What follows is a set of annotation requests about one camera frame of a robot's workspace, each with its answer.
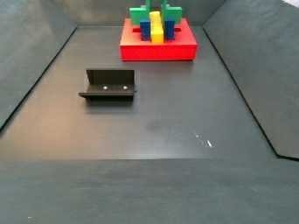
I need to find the red base board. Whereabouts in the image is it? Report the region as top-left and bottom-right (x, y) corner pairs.
(118, 18), (197, 61)

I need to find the blue block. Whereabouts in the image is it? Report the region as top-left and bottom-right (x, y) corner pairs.
(162, 17), (174, 40)
(140, 18), (150, 41)

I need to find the black angle fixture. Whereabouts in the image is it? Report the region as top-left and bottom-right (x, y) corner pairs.
(78, 68), (136, 99)

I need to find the yellow arch block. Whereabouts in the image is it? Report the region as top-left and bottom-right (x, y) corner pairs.
(149, 11), (164, 44)

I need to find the blue block left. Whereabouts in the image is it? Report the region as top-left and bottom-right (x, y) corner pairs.
(140, 18), (150, 41)

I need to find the green stepped block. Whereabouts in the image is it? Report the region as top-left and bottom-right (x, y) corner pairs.
(128, 0), (182, 25)

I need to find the blue block right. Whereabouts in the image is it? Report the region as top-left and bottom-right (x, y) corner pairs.
(162, 17), (174, 40)

